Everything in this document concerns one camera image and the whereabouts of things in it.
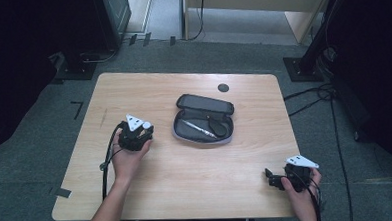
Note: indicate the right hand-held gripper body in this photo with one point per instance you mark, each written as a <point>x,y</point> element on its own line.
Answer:
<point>298,177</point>

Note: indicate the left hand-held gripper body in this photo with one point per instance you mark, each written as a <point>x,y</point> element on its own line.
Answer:
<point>133,136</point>

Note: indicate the silver pen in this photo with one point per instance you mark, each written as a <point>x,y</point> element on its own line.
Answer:
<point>198,127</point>

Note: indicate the grey zip pencil case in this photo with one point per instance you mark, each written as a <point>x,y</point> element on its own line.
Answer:
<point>203,104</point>

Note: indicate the person's right hand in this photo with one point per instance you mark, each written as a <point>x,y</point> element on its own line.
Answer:
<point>303,201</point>

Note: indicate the person's left hand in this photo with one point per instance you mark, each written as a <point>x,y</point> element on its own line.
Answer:
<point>128,163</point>

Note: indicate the black angled floor tape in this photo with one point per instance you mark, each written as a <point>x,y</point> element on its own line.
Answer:
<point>78,110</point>

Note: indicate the black oval pouch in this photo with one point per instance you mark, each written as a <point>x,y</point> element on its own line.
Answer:
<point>217,127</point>

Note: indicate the black floor tape strip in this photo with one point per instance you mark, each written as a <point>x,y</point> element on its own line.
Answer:
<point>62,192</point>

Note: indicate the black round table grommet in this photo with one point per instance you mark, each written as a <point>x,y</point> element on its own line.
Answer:
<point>223,87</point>

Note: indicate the black cabinet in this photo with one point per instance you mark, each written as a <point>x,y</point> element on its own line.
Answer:
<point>113,17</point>

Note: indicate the black metal stand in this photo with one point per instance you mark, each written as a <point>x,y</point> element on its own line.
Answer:
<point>310,57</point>

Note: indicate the black stand base plate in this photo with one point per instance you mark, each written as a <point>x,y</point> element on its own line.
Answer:
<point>77,71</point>

